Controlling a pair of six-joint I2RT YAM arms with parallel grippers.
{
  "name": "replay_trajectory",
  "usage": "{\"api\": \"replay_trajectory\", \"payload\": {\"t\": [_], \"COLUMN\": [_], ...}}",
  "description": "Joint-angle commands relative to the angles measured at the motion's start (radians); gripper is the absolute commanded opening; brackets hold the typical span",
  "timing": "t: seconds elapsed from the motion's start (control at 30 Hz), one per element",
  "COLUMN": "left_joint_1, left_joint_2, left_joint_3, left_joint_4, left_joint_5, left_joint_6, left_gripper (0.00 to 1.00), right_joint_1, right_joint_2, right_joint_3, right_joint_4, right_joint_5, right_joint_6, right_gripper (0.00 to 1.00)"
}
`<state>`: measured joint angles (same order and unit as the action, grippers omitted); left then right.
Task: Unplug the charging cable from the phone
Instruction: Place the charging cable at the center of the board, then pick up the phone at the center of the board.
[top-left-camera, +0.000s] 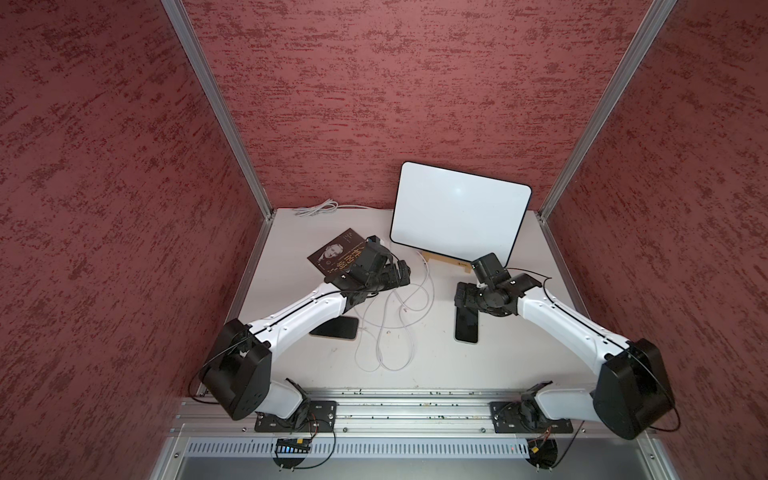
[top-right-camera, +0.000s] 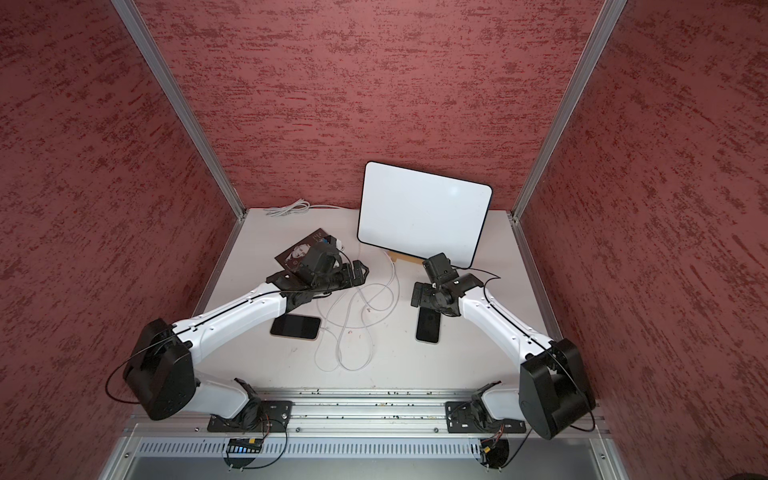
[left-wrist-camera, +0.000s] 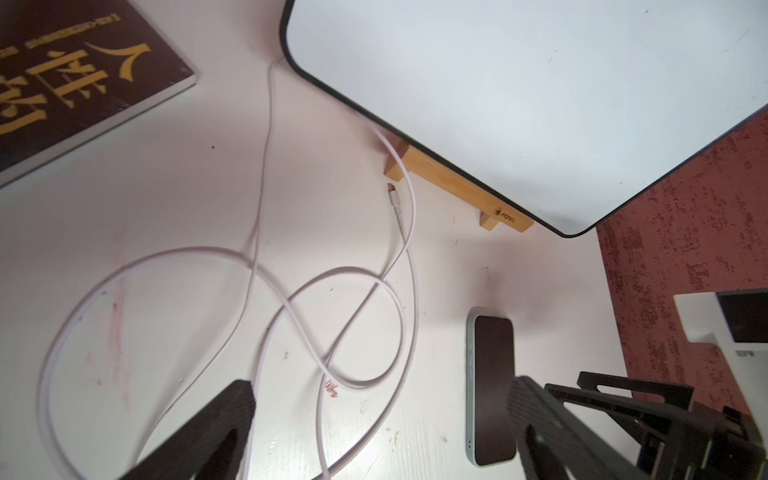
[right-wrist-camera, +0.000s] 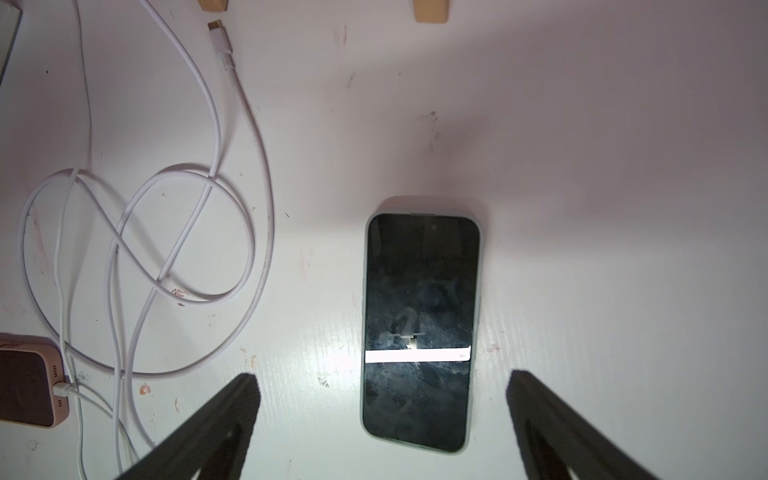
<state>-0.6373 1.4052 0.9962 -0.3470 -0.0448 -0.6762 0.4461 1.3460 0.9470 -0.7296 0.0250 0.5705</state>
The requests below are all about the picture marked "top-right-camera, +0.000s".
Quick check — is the black smartphone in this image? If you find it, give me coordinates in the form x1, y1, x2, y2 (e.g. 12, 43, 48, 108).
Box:
270, 314, 322, 340
415, 307, 441, 344

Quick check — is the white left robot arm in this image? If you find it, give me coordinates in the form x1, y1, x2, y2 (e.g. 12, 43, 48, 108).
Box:
123, 237, 369, 428

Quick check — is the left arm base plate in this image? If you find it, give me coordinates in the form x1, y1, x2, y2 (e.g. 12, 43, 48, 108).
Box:
207, 400, 294, 435

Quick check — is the aluminium corner post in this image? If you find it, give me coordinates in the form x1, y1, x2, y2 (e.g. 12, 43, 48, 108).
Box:
510, 0, 627, 225
111, 0, 247, 222

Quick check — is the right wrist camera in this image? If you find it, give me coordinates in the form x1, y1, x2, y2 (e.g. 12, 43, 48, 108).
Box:
423, 253, 458, 285

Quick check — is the white power strip cord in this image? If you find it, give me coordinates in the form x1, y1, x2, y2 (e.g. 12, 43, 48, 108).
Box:
263, 199, 355, 218

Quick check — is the white board black frame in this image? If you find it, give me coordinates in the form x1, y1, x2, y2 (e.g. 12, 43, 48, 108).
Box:
357, 161, 493, 267

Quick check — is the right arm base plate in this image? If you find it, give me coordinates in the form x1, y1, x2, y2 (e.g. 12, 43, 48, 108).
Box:
444, 401, 527, 434

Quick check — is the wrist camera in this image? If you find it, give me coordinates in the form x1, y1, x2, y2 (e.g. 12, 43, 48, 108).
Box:
423, 253, 458, 285
322, 235, 344, 251

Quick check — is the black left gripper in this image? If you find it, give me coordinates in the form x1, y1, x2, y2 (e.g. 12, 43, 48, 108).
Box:
313, 260, 368, 295

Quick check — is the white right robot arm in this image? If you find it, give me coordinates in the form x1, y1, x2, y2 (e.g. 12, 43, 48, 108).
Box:
411, 274, 596, 440

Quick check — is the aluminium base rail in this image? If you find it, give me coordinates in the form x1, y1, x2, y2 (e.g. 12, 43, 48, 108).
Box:
122, 386, 610, 439

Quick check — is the aluminium corner post left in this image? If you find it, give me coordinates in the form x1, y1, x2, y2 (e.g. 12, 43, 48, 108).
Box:
111, 0, 247, 222

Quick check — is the dark paperback book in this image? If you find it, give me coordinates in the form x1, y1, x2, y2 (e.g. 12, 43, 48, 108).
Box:
275, 228, 337, 273

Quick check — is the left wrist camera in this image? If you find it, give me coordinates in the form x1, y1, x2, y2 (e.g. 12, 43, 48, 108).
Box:
322, 235, 344, 251

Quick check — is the perforated cable tray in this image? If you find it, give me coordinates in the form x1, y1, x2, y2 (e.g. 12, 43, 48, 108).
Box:
135, 436, 481, 460

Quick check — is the wooden board stand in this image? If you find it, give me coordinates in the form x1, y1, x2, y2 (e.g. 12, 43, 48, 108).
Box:
387, 250, 423, 265

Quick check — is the aluminium corner post right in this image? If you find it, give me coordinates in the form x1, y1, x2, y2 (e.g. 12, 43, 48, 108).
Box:
510, 0, 627, 225

